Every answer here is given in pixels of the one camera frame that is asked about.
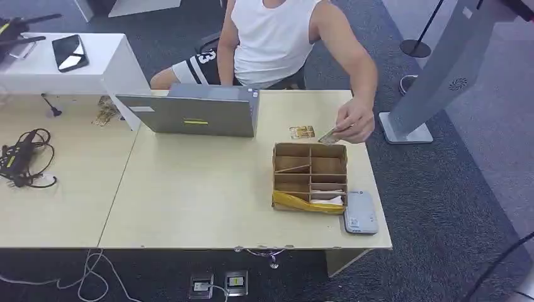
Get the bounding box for person's left hand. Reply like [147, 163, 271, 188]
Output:
[333, 99, 375, 145]

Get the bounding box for thin card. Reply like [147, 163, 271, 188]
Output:
[317, 126, 339, 146]

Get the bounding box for gold printed card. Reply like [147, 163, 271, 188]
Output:
[289, 125, 316, 140]

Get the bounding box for wooden card box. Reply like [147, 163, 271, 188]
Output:
[271, 142, 349, 215]

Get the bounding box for pale grey card reader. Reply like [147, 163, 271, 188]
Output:
[343, 191, 380, 235]

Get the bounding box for grey kiosk stand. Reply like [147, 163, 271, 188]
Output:
[378, 0, 522, 145]

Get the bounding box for person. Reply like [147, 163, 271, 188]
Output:
[150, 0, 379, 145]

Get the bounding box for pale desk leg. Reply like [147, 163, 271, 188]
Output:
[325, 249, 372, 278]

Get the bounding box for grey laptop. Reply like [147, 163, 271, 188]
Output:
[115, 83, 260, 138]

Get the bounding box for floor socket with yellow label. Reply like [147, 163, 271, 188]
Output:
[224, 270, 249, 297]

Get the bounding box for dark bar with red edge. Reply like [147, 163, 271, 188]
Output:
[500, 0, 534, 21]

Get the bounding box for floor socket with white plug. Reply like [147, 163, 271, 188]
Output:
[188, 274, 215, 300]

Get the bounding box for white panel furniture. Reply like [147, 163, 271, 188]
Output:
[74, 0, 182, 23]

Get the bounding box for pile of gold cards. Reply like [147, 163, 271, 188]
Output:
[91, 96, 122, 127]

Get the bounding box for black phone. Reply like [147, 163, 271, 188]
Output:
[52, 34, 90, 74]

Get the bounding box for white cabinet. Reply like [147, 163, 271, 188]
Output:
[0, 32, 152, 131]

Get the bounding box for black stanchion post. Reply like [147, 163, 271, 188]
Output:
[399, 0, 445, 59]

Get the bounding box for wire hook under desk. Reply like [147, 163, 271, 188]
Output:
[246, 248, 287, 270]

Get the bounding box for black cable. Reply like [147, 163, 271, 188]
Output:
[460, 231, 534, 302]

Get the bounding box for white floor cable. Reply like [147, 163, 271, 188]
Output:
[0, 249, 143, 302]

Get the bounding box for black power adapter with cables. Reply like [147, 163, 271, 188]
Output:
[0, 128, 58, 189]

